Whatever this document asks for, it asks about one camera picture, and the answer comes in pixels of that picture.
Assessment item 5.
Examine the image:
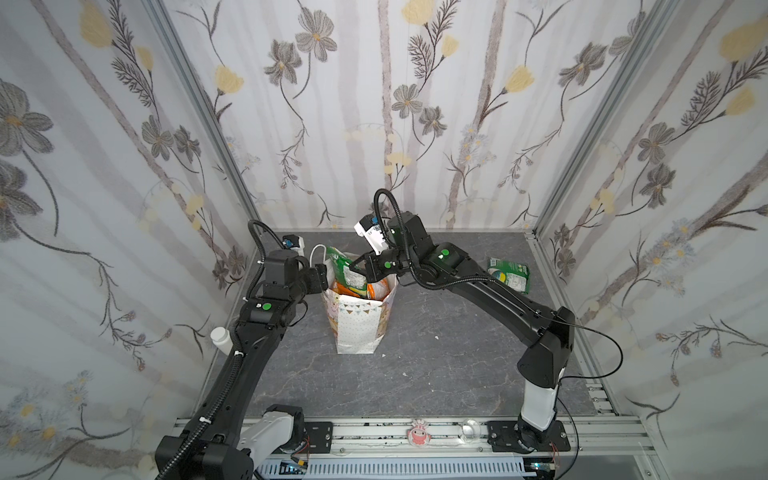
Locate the white cartoon paper bag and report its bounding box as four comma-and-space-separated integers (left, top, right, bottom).
309, 244, 398, 355

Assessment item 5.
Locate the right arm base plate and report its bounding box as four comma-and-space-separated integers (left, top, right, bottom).
486, 419, 572, 455

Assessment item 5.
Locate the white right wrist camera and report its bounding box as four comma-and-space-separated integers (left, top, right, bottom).
354, 213, 396, 255

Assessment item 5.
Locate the white cup at left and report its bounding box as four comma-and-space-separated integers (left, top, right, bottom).
210, 327, 234, 355

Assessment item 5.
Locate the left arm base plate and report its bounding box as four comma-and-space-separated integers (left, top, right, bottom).
272, 421, 334, 455

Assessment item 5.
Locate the white slotted cable duct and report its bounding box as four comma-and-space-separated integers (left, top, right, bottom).
257, 457, 537, 479

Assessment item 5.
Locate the orange snack packet back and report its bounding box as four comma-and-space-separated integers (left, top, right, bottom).
367, 279, 391, 301

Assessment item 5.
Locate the aluminium front rail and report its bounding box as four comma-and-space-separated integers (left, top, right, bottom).
161, 416, 655, 460

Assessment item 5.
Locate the orange red snack packet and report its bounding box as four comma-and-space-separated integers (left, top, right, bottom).
331, 282, 359, 298

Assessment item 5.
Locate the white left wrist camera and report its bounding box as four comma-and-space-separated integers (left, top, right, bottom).
282, 234, 305, 256

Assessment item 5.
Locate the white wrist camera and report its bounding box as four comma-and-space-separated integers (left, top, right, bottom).
282, 234, 305, 256
354, 213, 396, 255

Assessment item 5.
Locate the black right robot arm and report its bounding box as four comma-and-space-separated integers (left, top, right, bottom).
351, 188, 581, 454

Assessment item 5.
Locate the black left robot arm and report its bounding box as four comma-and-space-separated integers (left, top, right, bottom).
155, 220, 329, 479

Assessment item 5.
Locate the green snack packet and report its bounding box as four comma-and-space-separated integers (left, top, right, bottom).
326, 247, 368, 298
487, 258, 530, 294

